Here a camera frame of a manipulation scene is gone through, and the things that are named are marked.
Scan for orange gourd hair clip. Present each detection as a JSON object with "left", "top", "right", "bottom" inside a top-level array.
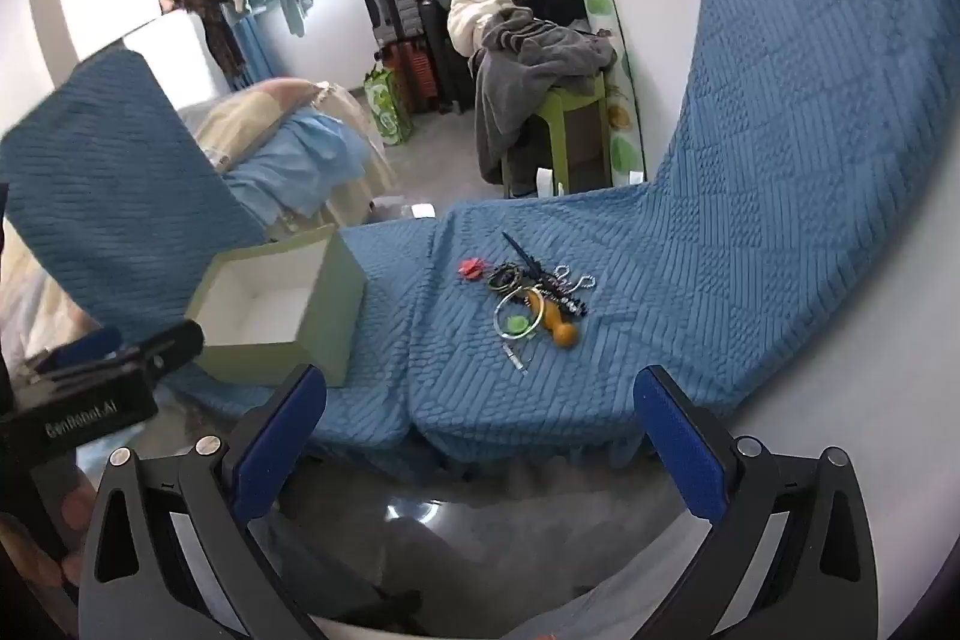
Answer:
[{"left": 524, "top": 287, "right": 579, "bottom": 349}]

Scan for red bead chain bracelet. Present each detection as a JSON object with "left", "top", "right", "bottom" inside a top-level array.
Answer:
[{"left": 536, "top": 263, "right": 599, "bottom": 320}]

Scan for green hat hair clip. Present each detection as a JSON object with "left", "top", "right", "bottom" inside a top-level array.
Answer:
[{"left": 505, "top": 315, "right": 530, "bottom": 336}]

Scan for black long hair clip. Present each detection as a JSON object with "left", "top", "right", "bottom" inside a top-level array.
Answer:
[{"left": 501, "top": 230, "right": 545, "bottom": 281}]

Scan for black cream patterned bangle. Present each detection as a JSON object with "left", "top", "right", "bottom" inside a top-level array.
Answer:
[{"left": 487, "top": 263, "right": 524, "bottom": 296}]

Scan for pink hat hair clip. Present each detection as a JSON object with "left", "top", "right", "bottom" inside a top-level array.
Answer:
[{"left": 457, "top": 257, "right": 487, "bottom": 281}]

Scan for person's left hand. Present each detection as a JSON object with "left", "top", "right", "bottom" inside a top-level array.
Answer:
[{"left": 2, "top": 466, "right": 98, "bottom": 591}]

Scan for green open gift box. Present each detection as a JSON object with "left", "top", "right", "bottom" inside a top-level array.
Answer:
[{"left": 185, "top": 226, "right": 366, "bottom": 386}]

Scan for beige pillow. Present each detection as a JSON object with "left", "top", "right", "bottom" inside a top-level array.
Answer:
[{"left": 178, "top": 78, "right": 319, "bottom": 174}]

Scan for light blue bed sheet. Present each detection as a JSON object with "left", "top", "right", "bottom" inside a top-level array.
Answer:
[{"left": 223, "top": 107, "right": 373, "bottom": 227}]

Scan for green shopping bag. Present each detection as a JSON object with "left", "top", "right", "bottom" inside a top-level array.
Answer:
[{"left": 363, "top": 65, "right": 412, "bottom": 146}]

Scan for rolled green dotted mat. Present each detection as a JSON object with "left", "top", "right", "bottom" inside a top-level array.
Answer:
[{"left": 583, "top": 0, "right": 646, "bottom": 185}]

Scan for white slippers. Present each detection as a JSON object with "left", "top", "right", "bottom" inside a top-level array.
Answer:
[{"left": 535, "top": 167, "right": 566, "bottom": 198}]

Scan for red suitcase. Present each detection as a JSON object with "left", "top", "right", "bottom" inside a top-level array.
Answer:
[{"left": 382, "top": 39, "right": 441, "bottom": 113}]

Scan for blue textured sofa cover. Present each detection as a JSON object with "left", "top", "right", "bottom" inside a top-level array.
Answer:
[{"left": 0, "top": 0, "right": 960, "bottom": 484}]

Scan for grey black suitcase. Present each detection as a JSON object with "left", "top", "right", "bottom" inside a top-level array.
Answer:
[{"left": 363, "top": 0, "right": 423, "bottom": 46}]

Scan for green plastic stool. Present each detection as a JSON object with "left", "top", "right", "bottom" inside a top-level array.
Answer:
[{"left": 501, "top": 73, "right": 612, "bottom": 198}]

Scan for grey blanket on stool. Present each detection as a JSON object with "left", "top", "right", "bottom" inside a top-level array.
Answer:
[{"left": 469, "top": 7, "right": 617, "bottom": 185}]

